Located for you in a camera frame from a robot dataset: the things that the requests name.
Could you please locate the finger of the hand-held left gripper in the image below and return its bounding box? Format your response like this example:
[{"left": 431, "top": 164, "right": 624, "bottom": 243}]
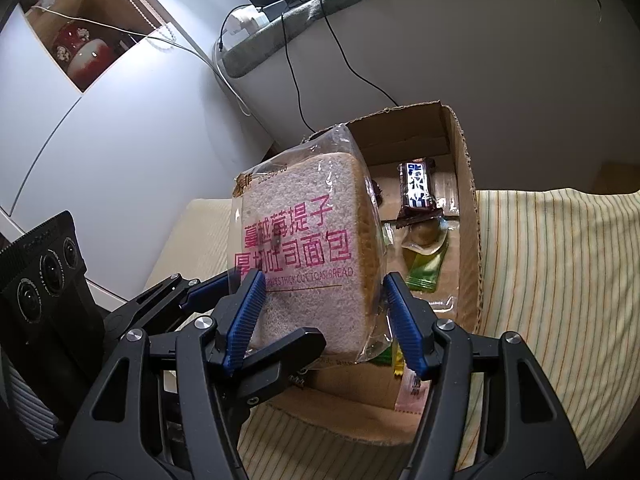
[
  {"left": 102, "top": 272, "right": 244, "bottom": 347},
  {"left": 237, "top": 327, "right": 328, "bottom": 407}
]

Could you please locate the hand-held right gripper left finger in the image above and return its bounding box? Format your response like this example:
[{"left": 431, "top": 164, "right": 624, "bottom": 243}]
[{"left": 57, "top": 269, "right": 266, "bottom": 480}]

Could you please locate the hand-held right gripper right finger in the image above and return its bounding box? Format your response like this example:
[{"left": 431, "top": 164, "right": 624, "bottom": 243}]
[{"left": 384, "top": 274, "right": 586, "bottom": 480}]

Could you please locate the green candy packet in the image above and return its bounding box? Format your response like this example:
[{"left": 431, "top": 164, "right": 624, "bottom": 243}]
[{"left": 404, "top": 249, "right": 448, "bottom": 292}]

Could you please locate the pink snack packet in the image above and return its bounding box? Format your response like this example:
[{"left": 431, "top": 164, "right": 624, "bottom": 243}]
[{"left": 394, "top": 366, "right": 432, "bottom": 415}]

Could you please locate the vacuum-packed brown egg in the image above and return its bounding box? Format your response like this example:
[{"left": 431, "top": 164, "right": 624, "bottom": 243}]
[{"left": 400, "top": 216, "right": 449, "bottom": 256}]

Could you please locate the bagged sliced bread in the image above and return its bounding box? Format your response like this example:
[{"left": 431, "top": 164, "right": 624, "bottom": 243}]
[{"left": 230, "top": 122, "right": 396, "bottom": 366}]

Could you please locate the dark chocolate bar white print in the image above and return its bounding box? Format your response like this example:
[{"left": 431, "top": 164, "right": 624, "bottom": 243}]
[{"left": 396, "top": 158, "right": 437, "bottom": 222}]

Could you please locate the cardboard box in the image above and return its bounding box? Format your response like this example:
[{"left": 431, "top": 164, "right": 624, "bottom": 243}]
[{"left": 240, "top": 100, "right": 486, "bottom": 418}]

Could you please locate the grey striped cloth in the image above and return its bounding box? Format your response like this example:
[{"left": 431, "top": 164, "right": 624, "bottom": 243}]
[{"left": 0, "top": 355, "right": 57, "bottom": 442}]

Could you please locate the striped tablecloth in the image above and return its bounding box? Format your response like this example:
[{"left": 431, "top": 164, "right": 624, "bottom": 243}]
[{"left": 140, "top": 187, "right": 640, "bottom": 480}]

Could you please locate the red and white jar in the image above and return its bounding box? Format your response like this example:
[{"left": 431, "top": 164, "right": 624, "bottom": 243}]
[{"left": 52, "top": 22, "right": 114, "bottom": 87}]

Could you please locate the white power adapter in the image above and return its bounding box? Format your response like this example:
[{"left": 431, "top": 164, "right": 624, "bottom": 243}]
[{"left": 220, "top": 2, "right": 291, "bottom": 37}]

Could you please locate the black cable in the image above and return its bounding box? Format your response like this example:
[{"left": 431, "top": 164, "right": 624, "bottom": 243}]
[
  {"left": 279, "top": 12, "right": 314, "bottom": 134},
  {"left": 319, "top": 2, "right": 401, "bottom": 109}
]

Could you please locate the white cable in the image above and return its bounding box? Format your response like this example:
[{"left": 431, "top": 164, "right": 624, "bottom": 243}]
[{"left": 30, "top": 7, "right": 251, "bottom": 117}]

